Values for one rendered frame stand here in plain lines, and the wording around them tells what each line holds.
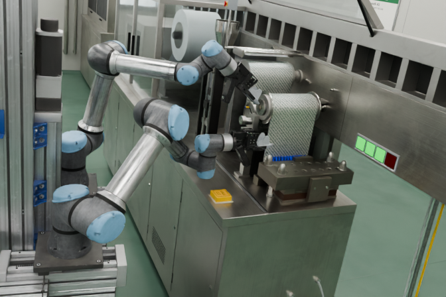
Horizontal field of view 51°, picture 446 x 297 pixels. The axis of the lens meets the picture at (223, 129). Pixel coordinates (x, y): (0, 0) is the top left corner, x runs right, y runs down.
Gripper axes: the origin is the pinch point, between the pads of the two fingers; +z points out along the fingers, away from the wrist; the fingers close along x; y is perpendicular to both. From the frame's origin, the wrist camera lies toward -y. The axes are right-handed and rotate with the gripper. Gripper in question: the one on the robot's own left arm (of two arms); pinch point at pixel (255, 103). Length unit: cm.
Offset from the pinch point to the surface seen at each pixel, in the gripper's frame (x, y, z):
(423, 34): 166, 186, 196
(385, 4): 225, 203, 181
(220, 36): 67, 20, -4
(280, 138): -7.6, -4.0, 18.1
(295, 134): -7.7, 2.5, 22.7
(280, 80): 16.1, 18.5, 12.3
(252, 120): 0.8, -6.3, 5.8
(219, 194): -18.3, -39.6, 6.0
